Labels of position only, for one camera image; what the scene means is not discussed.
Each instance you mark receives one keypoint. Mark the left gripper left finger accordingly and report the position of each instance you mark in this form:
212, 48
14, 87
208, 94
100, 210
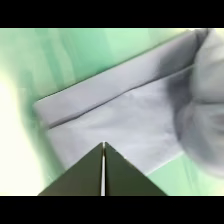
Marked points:
80, 178

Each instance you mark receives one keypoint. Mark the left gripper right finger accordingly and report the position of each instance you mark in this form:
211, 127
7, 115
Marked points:
128, 178

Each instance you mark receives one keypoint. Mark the grey shirt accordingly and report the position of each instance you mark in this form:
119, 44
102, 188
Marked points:
140, 113

